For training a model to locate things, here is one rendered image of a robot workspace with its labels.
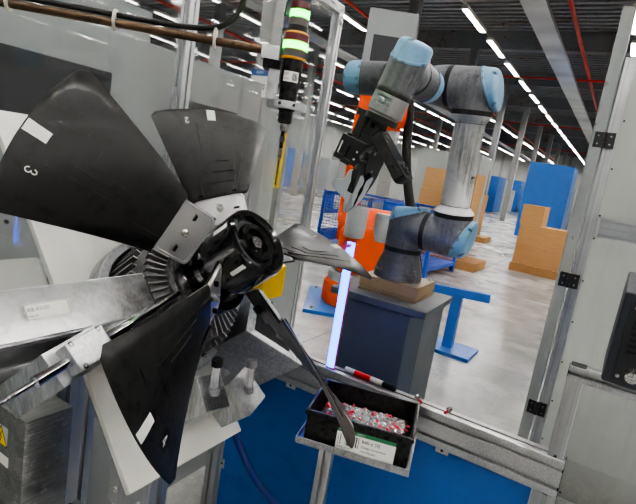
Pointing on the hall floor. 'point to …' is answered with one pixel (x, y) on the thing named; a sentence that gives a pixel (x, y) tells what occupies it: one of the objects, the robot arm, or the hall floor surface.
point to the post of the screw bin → (321, 477)
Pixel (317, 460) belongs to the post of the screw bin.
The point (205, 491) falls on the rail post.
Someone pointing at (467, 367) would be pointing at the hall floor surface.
